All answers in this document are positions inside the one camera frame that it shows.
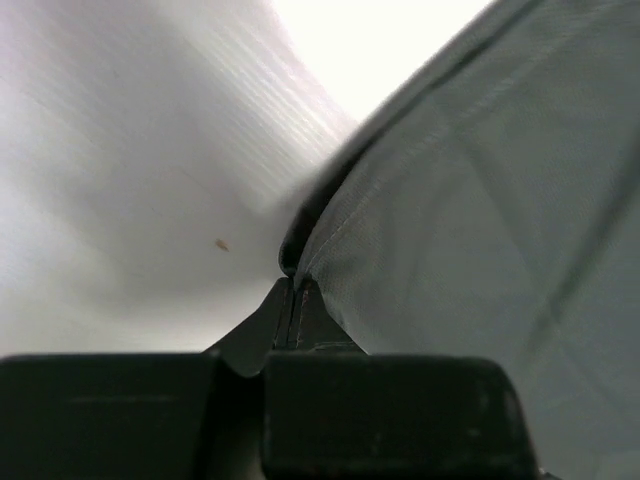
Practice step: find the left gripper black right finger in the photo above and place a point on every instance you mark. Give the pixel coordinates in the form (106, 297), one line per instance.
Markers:
(313, 328)

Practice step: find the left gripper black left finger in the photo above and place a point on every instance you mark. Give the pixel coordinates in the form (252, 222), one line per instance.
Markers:
(245, 348)

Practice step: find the dark grey t shirt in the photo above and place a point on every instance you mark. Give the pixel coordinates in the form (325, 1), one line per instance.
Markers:
(491, 208)

